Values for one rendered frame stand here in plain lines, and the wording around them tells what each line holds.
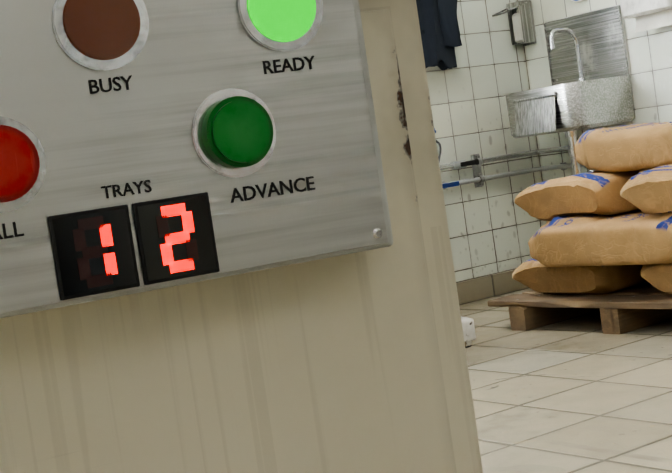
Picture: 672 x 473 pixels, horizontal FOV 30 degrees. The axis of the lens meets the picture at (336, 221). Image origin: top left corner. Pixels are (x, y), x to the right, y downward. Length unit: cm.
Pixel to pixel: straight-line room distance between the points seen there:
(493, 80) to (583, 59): 43
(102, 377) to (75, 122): 11
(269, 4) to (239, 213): 9
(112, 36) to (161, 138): 5
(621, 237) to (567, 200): 39
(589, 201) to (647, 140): 29
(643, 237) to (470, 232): 162
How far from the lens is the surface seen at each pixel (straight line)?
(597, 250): 436
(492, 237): 579
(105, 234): 52
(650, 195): 424
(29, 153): 50
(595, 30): 567
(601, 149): 457
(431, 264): 61
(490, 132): 582
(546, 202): 467
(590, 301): 446
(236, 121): 53
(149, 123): 53
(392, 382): 60
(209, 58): 54
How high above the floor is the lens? 74
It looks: 3 degrees down
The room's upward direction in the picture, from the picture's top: 8 degrees counter-clockwise
